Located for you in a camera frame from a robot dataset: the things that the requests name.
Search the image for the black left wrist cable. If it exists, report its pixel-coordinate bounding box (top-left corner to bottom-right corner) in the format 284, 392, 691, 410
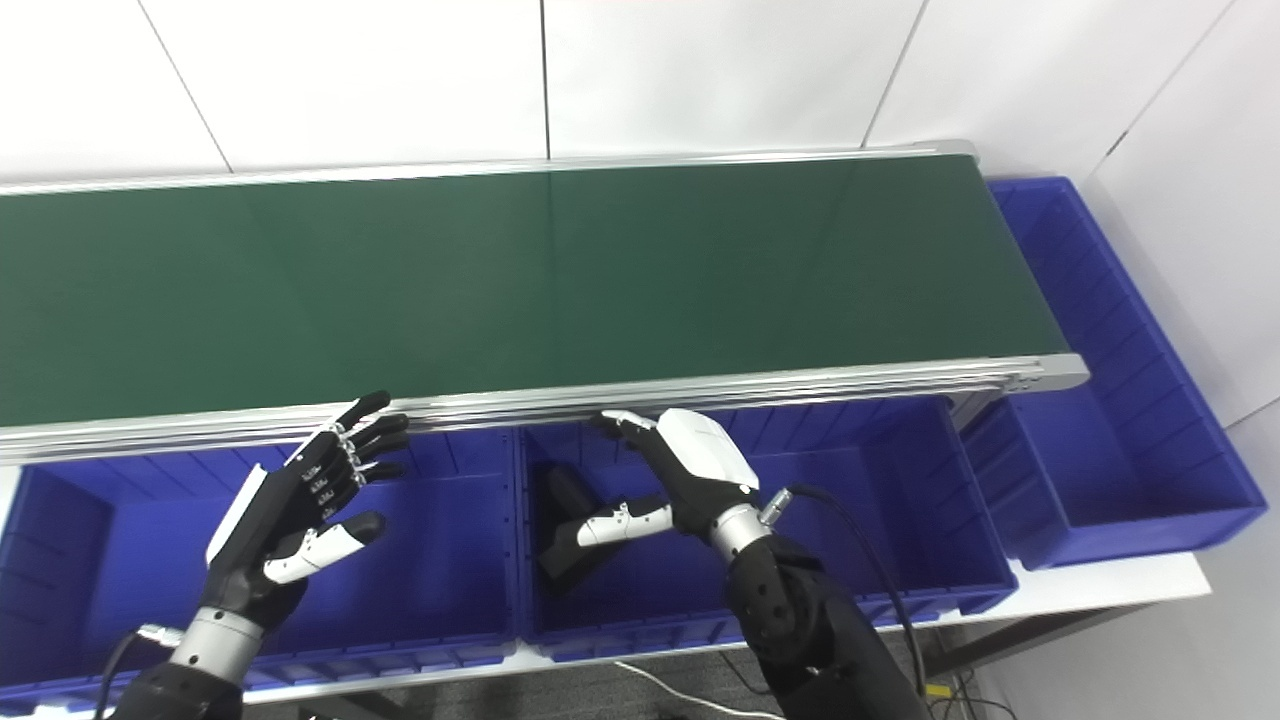
95, 625, 183, 720

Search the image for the black table leg bar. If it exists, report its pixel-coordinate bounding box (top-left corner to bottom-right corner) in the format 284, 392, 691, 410
920, 605, 1111, 676

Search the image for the black floor cable bundle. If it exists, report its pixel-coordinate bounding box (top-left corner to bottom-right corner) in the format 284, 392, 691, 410
925, 668, 1016, 720

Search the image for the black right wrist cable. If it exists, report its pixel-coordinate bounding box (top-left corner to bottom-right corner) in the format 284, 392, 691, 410
760, 484, 931, 701

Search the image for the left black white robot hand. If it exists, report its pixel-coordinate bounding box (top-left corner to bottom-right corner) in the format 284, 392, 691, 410
200, 391, 411, 633

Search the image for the white floor cable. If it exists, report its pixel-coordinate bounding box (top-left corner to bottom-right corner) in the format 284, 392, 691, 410
612, 660, 791, 720

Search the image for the black cylinder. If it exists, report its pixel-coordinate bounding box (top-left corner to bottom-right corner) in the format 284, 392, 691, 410
537, 465, 666, 598

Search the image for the blue plastic bin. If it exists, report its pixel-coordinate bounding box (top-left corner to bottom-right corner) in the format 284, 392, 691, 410
0, 430, 521, 711
515, 395, 1019, 663
960, 177, 1269, 571

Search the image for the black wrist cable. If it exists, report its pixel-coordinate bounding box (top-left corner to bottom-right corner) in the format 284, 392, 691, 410
95, 625, 183, 720
760, 484, 931, 701

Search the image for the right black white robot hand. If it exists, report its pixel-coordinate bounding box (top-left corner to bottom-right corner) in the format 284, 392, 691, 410
577, 408, 763, 548

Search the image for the green conveyor belt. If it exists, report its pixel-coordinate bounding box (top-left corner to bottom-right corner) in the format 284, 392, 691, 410
0, 140, 1091, 468

